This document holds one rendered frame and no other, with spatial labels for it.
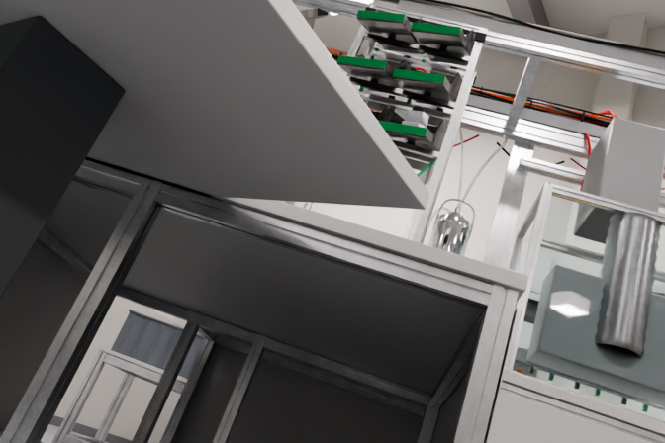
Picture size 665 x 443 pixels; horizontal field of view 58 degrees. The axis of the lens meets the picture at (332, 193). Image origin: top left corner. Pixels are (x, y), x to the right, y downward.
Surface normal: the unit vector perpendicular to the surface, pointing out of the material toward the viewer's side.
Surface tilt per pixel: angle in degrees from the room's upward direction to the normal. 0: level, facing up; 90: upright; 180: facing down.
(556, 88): 90
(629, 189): 90
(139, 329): 90
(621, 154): 90
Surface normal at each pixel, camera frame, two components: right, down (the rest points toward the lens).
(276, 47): -0.33, 0.85
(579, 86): -0.48, -0.52
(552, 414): -0.06, -0.44
